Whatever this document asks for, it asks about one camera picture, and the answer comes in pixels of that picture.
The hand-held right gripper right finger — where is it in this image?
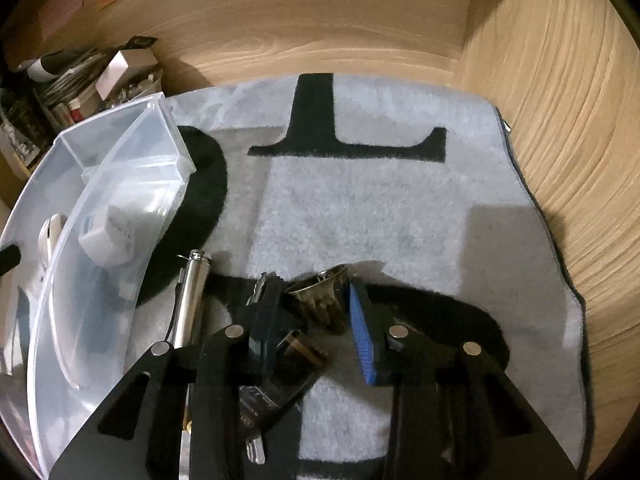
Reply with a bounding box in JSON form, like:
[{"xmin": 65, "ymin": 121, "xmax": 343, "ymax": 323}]
[{"xmin": 348, "ymin": 281, "xmax": 574, "ymax": 480}]

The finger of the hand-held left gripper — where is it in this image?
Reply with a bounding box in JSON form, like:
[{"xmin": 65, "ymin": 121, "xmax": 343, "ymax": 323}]
[{"xmin": 0, "ymin": 244, "xmax": 21, "ymax": 277}]

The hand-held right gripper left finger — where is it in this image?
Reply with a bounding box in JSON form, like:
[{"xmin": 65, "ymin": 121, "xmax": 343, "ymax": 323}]
[{"xmin": 47, "ymin": 276, "xmax": 284, "ymax": 480}]

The white plastic gadget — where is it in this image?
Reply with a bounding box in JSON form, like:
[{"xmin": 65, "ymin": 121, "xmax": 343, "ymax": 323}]
[{"xmin": 36, "ymin": 214, "xmax": 69, "ymax": 282}]

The silver metal cylinder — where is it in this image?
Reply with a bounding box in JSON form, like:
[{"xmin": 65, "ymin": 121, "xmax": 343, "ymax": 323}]
[{"xmin": 171, "ymin": 248, "xmax": 216, "ymax": 352}]

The white charger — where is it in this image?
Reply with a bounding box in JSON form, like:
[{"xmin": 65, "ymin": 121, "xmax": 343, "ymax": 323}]
[{"xmin": 79, "ymin": 204, "xmax": 139, "ymax": 267}]

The clear plastic box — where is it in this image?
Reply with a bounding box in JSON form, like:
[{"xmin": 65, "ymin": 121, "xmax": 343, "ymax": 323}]
[{"xmin": 0, "ymin": 91, "xmax": 197, "ymax": 479}]

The grey mat with black letters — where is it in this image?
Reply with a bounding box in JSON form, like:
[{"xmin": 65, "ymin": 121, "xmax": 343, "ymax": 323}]
[{"xmin": 134, "ymin": 72, "xmax": 589, "ymax": 480}]

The stack of books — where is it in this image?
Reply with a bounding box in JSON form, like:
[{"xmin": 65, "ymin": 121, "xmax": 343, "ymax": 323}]
[{"xmin": 30, "ymin": 50, "xmax": 118, "ymax": 128}]

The white card box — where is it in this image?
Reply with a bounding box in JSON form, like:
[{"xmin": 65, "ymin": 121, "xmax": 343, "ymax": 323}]
[{"xmin": 94, "ymin": 49, "xmax": 159, "ymax": 101}]

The pink sticky note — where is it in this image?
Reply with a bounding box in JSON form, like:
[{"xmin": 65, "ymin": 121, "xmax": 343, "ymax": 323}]
[{"xmin": 36, "ymin": 0, "xmax": 84, "ymax": 42}]

